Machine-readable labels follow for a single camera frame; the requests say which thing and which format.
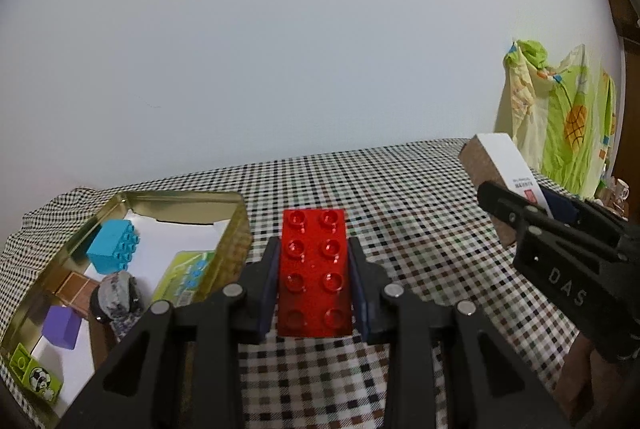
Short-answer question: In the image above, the white box with red label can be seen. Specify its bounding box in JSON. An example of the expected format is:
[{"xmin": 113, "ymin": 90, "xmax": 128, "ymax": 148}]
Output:
[{"xmin": 475, "ymin": 133, "xmax": 553, "ymax": 220}]

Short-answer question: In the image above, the white paper lining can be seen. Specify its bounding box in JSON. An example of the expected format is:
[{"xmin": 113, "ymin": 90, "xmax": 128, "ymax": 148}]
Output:
[{"xmin": 30, "ymin": 214, "xmax": 226, "ymax": 415}]

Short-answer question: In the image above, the rose gold compact case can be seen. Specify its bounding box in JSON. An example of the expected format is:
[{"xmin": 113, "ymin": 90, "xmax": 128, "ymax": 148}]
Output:
[{"xmin": 54, "ymin": 273, "xmax": 98, "ymax": 310}]

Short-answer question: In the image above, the red toy brick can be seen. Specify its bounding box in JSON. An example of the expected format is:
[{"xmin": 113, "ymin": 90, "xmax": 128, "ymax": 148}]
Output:
[{"xmin": 277, "ymin": 208, "xmax": 353, "ymax": 339}]

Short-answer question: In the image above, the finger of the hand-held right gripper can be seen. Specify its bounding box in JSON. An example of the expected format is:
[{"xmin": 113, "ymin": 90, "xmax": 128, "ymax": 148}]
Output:
[
  {"xmin": 477, "ymin": 180, "xmax": 626, "ymax": 260},
  {"xmin": 542, "ymin": 188, "xmax": 640, "ymax": 260}
]

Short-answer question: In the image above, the green and yellow printed cloth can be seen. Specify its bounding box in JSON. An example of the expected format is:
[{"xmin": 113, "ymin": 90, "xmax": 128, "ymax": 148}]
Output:
[{"xmin": 495, "ymin": 40, "xmax": 618, "ymax": 200}]

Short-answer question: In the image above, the black and grey object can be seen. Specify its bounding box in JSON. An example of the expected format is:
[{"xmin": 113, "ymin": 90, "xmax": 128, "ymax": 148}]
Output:
[{"xmin": 90, "ymin": 272, "xmax": 146, "ymax": 342}]

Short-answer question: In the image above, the blue toy brick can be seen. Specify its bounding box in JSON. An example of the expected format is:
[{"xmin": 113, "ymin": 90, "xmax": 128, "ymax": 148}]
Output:
[{"xmin": 86, "ymin": 219, "xmax": 141, "ymax": 275}]

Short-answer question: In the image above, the purple block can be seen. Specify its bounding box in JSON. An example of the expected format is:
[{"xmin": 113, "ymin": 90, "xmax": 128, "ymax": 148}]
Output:
[{"xmin": 41, "ymin": 306, "xmax": 83, "ymax": 350}]

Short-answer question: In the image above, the gold metal tin tray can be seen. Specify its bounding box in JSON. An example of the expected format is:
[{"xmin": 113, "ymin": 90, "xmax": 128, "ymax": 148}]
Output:
[{"xmin": 0, "ymin": 192, "xmax": 250, "ymax": 425}]

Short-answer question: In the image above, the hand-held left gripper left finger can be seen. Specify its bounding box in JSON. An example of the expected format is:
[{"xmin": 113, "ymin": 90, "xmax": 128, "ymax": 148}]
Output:
[{"xmin": 60, "ymin": 236, "xmax": 281, "ymax": 429}]

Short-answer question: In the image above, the clear box with green label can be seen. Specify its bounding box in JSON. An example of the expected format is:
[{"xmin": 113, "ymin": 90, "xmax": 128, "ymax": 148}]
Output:
[{"xmin": 150, "ymin": 250, "xmax": 218, "ymax": 305}]

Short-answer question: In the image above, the green toy brick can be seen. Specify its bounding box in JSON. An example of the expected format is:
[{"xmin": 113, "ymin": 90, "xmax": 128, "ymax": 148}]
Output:
[{"xmin": 10, "ymin": 343, "xmax": 63, "ymax": 402}]

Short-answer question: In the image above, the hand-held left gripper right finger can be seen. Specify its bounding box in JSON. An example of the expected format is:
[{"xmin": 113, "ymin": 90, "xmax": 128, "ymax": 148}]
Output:
[{"xmin": 347, "ymin": 236, "xmax": 571, "ymax": 429}]

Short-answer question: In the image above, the brown wooden cabinet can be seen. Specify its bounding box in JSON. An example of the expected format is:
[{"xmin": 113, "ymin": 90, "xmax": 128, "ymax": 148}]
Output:
[{"xmin": 600, "ymin": 0, "xmax": 640, "ymax": 220}]

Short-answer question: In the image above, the checkered tablecloth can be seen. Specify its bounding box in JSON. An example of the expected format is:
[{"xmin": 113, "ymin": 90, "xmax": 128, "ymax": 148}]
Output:
[{"xmin": 0, "ymin": 138, "xmax": 631, "ymax": 429}]

